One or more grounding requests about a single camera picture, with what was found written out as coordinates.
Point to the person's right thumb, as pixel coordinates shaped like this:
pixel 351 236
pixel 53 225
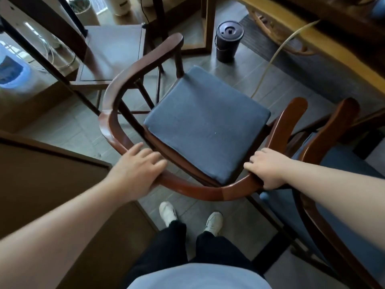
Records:
pixel 264 182

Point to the white appliance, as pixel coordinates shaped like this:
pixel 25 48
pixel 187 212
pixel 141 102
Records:
pixel 118 5

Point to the person's right little finger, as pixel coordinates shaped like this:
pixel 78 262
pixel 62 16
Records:
pixel 267 150

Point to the dark metal shelf frame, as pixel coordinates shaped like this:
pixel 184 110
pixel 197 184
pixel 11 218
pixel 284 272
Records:
pixel 45 61

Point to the brown wooden armchair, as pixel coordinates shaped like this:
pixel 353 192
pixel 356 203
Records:
pixel 327 138
pixel 192 191

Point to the person's right forearm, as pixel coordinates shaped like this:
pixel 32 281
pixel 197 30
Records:
pixel 337 192

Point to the person's left forearm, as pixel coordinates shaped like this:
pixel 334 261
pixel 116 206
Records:
pixel 57 240

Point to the light blue shirt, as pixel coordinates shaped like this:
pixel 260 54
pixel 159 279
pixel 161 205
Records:
pixel 195 278

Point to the person's right hand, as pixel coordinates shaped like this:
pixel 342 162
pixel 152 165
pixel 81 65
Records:
pixel 272 170

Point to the white shoe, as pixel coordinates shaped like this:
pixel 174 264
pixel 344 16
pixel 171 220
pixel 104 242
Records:
pixel 167 213
pixel 214 223

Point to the black trousers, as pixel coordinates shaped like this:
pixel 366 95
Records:
pixel 168 246

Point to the white left shoe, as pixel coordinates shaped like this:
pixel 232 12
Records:
pixel 167 213

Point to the curved wooden table support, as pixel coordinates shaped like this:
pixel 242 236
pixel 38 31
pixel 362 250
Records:
pixel 275 33

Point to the person's left little finger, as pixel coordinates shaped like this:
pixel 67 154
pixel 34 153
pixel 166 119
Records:
pixel 137 147

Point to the white right shoe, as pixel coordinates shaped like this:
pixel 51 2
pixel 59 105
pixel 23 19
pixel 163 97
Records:
pixel 214 223

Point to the wooden frame leg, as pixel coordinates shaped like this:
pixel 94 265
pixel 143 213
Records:
pixel 207 24

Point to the dark wooden square stool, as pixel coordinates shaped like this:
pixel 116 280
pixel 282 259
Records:
pixel 111 54

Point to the blue seat cushion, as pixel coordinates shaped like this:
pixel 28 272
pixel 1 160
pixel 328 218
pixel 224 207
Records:
pixel 346 225
pixel 207 120

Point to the light wooden table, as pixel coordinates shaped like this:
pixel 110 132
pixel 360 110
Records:
pixel 330 48

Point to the beige waste bin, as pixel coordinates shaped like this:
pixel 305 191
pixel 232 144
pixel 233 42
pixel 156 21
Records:
pixel 85 10

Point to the black lidded bin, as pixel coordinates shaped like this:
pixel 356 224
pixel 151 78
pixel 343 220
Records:
pixel 228 39

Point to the person's left hand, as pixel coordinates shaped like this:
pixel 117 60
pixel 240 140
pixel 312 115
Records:
pixel 135 171

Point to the person's right middle finger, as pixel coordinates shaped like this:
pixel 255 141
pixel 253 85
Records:
pixel 255 160

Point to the person's left middle finger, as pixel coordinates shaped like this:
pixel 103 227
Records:
pixel 155 159

